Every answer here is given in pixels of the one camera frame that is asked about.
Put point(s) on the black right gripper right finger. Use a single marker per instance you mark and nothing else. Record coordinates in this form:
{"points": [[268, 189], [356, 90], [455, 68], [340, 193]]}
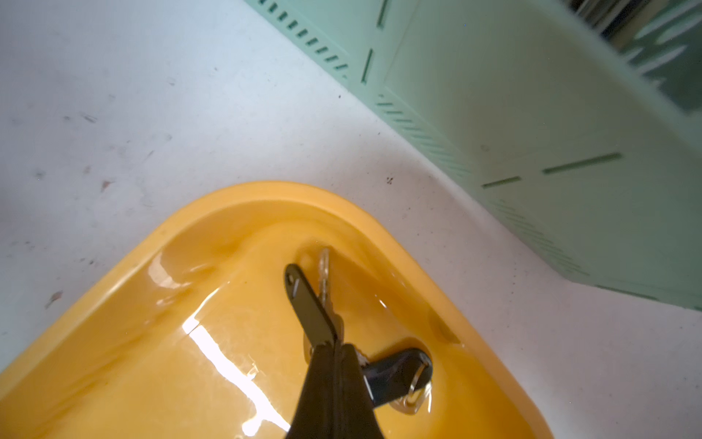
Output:
{"points": [[354, 409]]}

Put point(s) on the yellow plastic storage tray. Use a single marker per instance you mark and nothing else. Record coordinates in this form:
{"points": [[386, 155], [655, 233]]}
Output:
{"points": [[192, 334]]}

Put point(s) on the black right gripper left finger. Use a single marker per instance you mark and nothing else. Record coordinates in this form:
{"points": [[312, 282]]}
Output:
{"points": [[316, 412]]}

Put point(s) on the green file organizer rack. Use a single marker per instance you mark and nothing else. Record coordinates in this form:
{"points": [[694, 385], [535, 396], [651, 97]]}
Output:
{"points": [[576, 124]]}

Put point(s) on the key with black tag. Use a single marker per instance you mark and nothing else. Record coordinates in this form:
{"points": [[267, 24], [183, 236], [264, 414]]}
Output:
{"points": [[401, 380], [315, 311]]}

